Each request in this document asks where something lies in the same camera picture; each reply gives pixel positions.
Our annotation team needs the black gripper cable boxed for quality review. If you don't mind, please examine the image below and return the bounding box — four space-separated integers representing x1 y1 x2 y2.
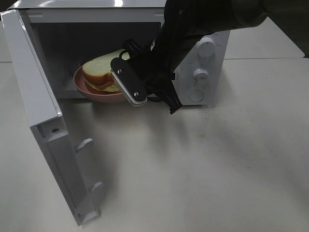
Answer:
118 50 165 102

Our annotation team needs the round white door button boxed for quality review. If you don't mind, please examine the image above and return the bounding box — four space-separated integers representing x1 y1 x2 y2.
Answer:
189 90 204 102

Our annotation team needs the toast sandwich with filling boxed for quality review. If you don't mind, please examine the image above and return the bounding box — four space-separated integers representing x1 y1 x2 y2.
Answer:
82 49 124 95

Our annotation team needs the upper white power knob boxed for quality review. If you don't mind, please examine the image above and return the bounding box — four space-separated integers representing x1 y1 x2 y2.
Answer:
196 37 216 58

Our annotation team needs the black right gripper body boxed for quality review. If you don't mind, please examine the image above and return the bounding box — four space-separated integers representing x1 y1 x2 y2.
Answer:
120 39 173 102

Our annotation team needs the white timer knob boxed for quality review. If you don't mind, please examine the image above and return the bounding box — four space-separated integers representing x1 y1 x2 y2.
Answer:
193 69 209 85

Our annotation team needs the pink round plate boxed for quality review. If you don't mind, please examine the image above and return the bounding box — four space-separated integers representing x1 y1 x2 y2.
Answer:
73 67 126 103

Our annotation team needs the white microwave door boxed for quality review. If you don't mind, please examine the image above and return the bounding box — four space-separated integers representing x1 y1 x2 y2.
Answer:
0 10 103 225

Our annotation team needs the white microwave oven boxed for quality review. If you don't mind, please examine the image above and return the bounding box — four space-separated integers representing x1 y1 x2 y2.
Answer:
7 0 232 107

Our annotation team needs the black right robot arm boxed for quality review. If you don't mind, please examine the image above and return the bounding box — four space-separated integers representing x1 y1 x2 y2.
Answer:
111 0 309 114

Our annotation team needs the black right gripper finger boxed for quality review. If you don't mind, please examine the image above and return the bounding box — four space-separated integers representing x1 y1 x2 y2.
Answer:
110 58 147 106
156 81 183 115

